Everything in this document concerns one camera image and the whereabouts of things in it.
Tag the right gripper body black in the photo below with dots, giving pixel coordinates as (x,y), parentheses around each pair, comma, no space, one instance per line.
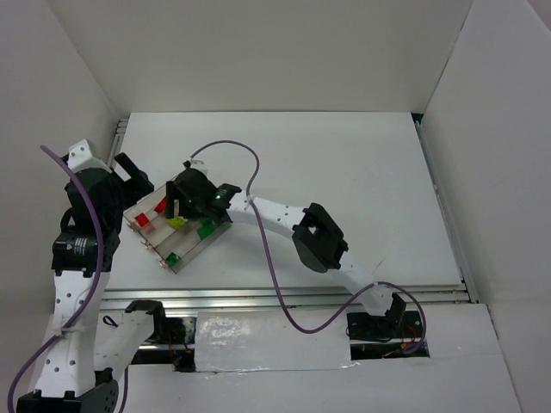
(173,196)

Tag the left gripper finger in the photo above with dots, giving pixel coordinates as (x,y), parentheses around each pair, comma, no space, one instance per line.
(136,188)
(129,166)

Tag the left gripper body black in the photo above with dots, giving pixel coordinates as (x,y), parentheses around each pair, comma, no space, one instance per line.
(130,177)

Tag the red curved lego brick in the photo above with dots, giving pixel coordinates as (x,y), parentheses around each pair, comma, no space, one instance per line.
(161,206)

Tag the lime yellow long lego brick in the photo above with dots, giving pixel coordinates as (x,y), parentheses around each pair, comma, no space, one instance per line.
(176,223)

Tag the red square lego brick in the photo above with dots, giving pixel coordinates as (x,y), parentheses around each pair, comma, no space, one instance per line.
(142,220)

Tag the green square lego brick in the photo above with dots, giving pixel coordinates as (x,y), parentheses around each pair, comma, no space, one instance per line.
(205,231)

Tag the green hollow lego brick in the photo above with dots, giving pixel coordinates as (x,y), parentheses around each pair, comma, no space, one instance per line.
(172,259)

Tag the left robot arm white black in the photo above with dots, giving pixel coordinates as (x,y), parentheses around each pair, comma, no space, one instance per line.
(68,373)

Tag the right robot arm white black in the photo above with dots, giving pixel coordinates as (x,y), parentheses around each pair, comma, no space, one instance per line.
(317,238)

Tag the clear bin near compartment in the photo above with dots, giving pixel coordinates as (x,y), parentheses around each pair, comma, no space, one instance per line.
(186,243)

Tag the white tape cover panel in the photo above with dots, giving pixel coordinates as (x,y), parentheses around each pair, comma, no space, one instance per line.
(249,341)

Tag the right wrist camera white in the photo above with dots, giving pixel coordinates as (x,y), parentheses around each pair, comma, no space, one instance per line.
(196,165)

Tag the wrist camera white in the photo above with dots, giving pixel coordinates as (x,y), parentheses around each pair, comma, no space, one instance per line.
(196,165)
(81,157)

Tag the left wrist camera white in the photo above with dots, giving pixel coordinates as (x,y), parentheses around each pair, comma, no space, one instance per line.
(81,157)

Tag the aluminium rail frame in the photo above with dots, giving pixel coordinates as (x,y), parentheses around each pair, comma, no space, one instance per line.
(367,169)

